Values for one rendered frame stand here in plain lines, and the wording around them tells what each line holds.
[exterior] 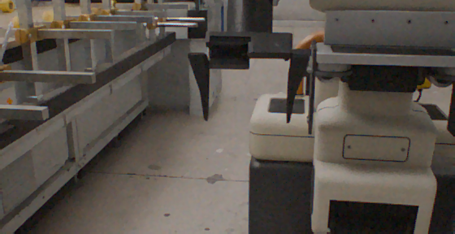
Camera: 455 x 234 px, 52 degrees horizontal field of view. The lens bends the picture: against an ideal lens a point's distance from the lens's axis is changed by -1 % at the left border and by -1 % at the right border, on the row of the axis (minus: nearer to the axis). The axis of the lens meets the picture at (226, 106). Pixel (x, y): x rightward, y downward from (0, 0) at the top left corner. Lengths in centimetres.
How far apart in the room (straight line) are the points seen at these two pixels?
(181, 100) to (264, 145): 280
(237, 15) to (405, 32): 38
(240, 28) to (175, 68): 336
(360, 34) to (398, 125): 20
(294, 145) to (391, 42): 45
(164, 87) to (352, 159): 313
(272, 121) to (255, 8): 64
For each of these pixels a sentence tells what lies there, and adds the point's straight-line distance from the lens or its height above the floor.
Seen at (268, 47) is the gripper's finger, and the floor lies 108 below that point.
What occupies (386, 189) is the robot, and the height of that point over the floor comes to 78.
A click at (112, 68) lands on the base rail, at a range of 243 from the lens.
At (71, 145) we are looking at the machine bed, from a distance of 264.
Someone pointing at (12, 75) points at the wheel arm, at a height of 85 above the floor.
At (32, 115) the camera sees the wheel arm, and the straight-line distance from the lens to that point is 131.
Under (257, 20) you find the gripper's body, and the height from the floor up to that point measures 111.
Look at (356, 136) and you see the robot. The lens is 92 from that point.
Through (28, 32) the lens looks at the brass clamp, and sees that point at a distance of 178.
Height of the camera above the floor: 117
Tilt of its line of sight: 17 degrees down
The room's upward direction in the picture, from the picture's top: straight up
